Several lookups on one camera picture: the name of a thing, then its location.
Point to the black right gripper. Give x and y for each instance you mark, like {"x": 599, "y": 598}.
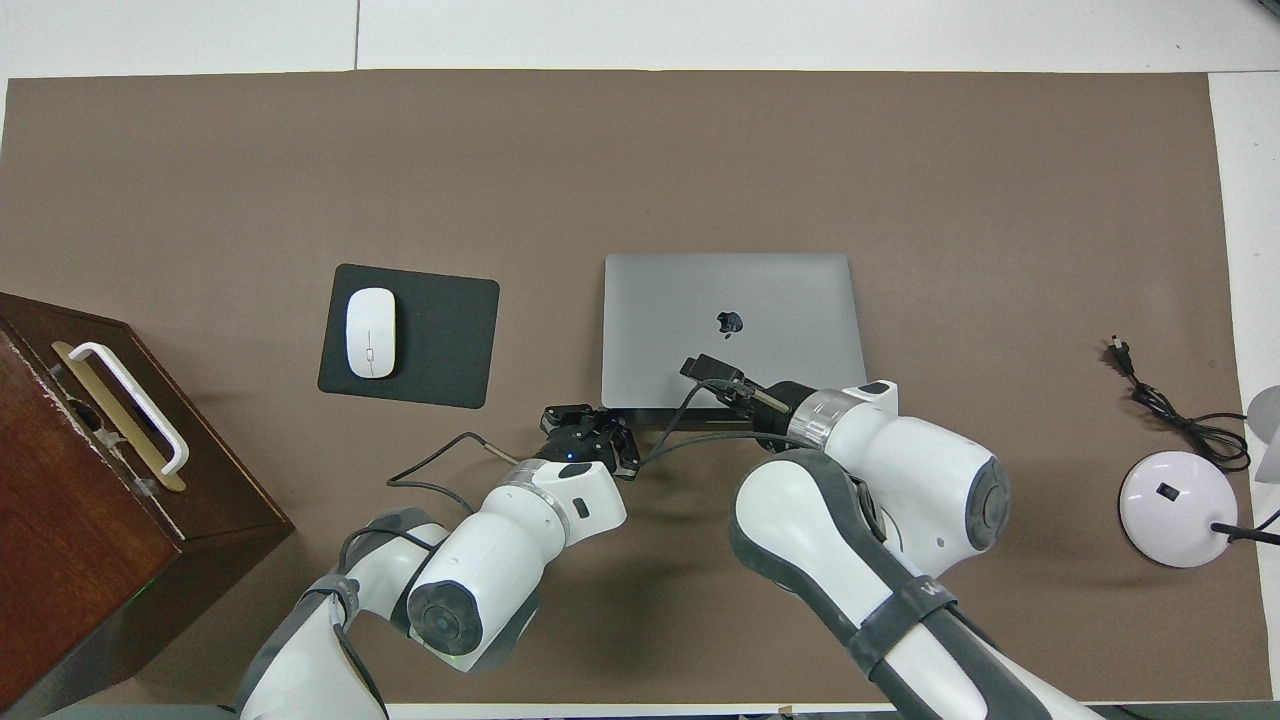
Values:
{"x": 775, "y": 415}

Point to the silver grey laptop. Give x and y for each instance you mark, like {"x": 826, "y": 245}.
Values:
{"x": 680, "y": 310}

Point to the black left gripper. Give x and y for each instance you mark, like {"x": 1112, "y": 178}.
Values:
{"x": 578, "y": 445}

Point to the white computer mouse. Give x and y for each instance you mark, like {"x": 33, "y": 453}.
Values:
{"x": 370, "y": 330}

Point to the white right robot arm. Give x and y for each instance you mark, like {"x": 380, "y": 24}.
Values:
{"x": 900, "y": 480}

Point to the white desk lamp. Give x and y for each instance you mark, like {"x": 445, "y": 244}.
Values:
{"x": 1175, "y": 510}

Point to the dark brown wooden box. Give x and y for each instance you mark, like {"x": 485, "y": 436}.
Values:
{"x": 80, "y": 560}

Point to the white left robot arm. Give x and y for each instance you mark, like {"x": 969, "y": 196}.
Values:
{"x": 490, "y": 560}

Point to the black mouse pad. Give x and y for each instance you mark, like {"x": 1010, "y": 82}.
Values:
{"x": 440, "y": 340}

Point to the brown table mat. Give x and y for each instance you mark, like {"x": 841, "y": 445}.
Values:
{"x": 700, "y": 150}

